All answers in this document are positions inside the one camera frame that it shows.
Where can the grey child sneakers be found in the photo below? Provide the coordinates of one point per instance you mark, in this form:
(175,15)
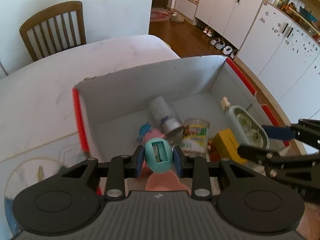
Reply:
(217,43)

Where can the red cardboard box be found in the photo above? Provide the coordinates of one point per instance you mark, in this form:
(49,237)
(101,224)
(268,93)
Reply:
(150,80)

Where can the red patterned rug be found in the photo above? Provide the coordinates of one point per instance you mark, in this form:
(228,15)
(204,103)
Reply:
(160,15)

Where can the teal egg-shaped pencil sharpener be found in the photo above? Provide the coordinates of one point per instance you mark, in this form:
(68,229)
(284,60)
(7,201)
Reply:
(158,166)

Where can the silver grey can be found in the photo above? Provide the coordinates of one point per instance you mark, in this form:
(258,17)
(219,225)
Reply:
(160,110)

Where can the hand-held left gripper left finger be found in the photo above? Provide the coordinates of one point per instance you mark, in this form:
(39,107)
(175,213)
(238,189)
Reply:
(138,161)

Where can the yellow small box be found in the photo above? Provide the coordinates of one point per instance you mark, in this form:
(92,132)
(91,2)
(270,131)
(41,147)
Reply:
(225,140)

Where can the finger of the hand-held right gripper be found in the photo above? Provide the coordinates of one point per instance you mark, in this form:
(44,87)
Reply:
(277,132)
(255,155)

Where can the pink white child sneakers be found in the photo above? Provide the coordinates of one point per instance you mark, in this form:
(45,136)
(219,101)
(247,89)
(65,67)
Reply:
(208,31)

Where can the white child shoes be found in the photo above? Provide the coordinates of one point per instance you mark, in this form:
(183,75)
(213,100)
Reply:
(229,52)

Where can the pink pig toy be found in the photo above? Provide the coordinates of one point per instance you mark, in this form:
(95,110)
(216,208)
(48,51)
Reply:
(155,133)

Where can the small cream block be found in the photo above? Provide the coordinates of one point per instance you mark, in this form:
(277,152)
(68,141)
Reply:
(225,103)

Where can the white hallway cabinet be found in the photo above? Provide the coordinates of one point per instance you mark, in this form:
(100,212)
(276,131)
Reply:
(220,10)

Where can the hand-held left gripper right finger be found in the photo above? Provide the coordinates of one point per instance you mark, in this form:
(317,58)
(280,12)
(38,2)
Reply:
(178,161)

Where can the small clear plastic jar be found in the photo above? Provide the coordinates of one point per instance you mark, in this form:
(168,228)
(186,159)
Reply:
(195,135)

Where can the beige slippers pair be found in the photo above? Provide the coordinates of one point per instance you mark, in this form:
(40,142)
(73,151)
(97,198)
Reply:
(177,18)

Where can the pink plastic cup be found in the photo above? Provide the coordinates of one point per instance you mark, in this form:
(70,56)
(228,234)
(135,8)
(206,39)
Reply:
(162,182)

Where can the brown wooden chair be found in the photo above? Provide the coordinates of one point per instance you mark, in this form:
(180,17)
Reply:
(50,8)

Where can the white sticker-dotted cabinet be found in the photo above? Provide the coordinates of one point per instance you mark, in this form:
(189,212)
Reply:
(280,62)

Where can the pale green tin case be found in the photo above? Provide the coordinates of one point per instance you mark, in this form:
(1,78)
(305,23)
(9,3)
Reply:
(240,120)

